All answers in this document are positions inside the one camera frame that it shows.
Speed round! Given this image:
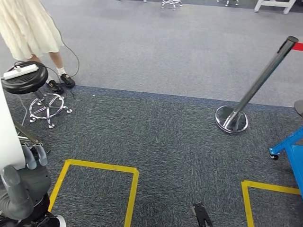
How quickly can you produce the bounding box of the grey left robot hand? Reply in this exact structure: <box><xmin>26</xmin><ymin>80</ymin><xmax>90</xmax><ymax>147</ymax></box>
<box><xmin>0</xmin><ymin>142</ymin><xmax>51</xmax><ymax>220</ymax></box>

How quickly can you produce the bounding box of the chrome stool base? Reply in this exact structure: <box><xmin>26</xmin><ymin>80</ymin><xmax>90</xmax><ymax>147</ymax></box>
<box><xmin>161</xmin><ymin>0</ymin><xmax>184</xmax><ymax>11</ymax></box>

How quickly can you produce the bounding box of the blue metal shelf rack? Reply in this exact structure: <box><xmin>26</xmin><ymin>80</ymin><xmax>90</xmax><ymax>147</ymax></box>
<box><xmin>268</xmin><ymin>125</ymin><xmax>303</xmax><ymax>200</ymax></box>

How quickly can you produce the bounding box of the black round stool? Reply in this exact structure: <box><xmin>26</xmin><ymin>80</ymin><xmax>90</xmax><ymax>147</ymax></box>
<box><xmin>1</xmin><ymin>61</ymin><xmax>73</xmax><ymax>130</ymax></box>

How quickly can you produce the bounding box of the white power strip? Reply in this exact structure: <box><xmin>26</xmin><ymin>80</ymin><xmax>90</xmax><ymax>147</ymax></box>
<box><xmin>2</xmin><ymin>64</ymin><xmax>39</xmax><ymax>81</ymax></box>

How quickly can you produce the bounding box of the white plastic panel part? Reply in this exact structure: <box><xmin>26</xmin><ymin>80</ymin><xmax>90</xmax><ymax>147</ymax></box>
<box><xmin>0</xmin><ymin>81</ymin><xmax>26</xmax><ymax>175</ymax></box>

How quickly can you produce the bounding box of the chrome stanchion post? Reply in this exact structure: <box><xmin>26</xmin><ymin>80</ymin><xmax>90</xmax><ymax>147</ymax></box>
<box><xmin>215</xmin><ymin>36</ymin><xmax>299</xmax><ymax>134</ymax></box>

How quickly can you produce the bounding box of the white bench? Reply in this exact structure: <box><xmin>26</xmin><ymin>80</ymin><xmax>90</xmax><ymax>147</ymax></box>
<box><xmin>254</xmin><ymin>0</ymin><xmax>297</xmax><ymax>15</ymax></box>

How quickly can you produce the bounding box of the person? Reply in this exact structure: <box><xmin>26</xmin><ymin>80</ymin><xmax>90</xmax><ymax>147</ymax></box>
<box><xmin>0</xmin><ymin>0</ymin><xmax>76</xmax><ymax>95</ymax></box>

